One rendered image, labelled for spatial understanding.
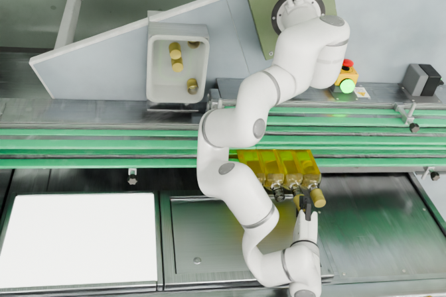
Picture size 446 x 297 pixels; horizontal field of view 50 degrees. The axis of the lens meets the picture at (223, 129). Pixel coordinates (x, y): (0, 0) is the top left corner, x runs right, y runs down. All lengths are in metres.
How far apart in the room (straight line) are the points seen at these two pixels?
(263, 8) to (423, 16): 0.54
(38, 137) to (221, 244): 0.61
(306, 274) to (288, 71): 0.45
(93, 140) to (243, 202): 0.60
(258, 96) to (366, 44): 0.73
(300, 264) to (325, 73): 0.44
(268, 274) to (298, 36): 0.53
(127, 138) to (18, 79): 0.77
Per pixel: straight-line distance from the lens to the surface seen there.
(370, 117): 1.56
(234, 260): 1.37
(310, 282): 1.15
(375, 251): 1.57
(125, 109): 1.52
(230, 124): 0.96
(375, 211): 1.69
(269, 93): 1.00
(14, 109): 1.55
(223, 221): 1.45
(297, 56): 1.03
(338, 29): 1.11
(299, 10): 1.34
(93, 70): 1.52
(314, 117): 1.49
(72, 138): 1.45
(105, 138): 1.44
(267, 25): 1.41
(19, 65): 2.18
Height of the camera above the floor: 2.04
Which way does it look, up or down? 51 degrees down
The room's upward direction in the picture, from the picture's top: 167 degrees clockwise
